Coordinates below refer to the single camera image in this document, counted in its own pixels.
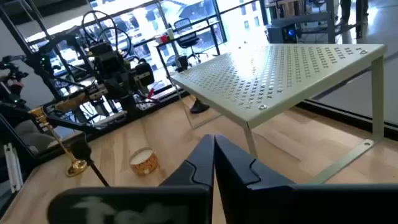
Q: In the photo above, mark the candle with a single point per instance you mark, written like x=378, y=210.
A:
x=143, y=161

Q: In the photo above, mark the black candlestick holder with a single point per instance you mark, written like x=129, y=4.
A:
x=81, y=149

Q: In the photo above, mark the green perforated metal shelf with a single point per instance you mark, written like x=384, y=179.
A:
x=264, y=71

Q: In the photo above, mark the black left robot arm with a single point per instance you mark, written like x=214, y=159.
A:
x=115, y=74

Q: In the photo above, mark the black office chair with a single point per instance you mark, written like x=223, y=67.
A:
x=186, y=37

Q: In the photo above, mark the black metal desk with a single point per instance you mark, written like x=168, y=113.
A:
x=214, y=37

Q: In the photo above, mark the red cup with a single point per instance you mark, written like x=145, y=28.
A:
x=164, y=39

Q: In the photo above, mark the grey metal rack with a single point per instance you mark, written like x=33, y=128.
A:
x=331, y=18

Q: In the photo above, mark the person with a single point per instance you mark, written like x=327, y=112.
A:
x=362, y=15

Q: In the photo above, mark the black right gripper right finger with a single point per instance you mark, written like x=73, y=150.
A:
x=248, y=186

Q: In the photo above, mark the computer case with blue light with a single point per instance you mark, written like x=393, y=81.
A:
x=280, y=34

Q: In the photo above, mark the white profile bar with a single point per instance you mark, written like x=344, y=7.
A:
x=14, y=168

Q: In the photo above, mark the white bottle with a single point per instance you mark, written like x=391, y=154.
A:
x=170, y=33

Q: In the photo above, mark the person's foot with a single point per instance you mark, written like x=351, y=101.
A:
x=199, y=108

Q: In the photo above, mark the black camera on tripod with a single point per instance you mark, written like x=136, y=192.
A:
x=14, y=76

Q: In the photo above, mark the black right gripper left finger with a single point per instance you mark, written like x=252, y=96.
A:
x=186, y=186

